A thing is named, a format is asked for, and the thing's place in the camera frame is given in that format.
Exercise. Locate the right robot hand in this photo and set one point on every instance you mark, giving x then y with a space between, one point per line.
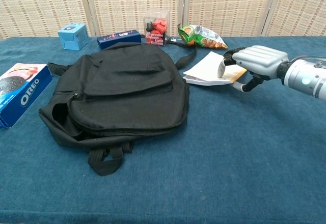
262 58

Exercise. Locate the white paper booklet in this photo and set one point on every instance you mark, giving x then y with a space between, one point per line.
206 68

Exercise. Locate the black backpack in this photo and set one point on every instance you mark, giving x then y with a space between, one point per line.
122 94

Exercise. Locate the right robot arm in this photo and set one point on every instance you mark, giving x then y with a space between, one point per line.
305 80

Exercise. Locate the green snack bag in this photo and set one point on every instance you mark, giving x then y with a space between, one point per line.
203 38

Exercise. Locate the blue table cloth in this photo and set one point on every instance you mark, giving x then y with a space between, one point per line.
229 145

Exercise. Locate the clear box with red capsules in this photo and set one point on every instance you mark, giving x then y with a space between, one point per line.
156 29

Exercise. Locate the dark blue long box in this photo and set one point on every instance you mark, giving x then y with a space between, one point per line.
118 38

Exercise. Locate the woven folding screen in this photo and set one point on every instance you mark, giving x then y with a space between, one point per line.
122 5

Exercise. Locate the light blue cube box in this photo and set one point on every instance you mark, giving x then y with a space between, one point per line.
72 37

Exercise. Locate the blue Oreo cookie box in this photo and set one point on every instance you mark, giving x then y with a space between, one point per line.
25 94

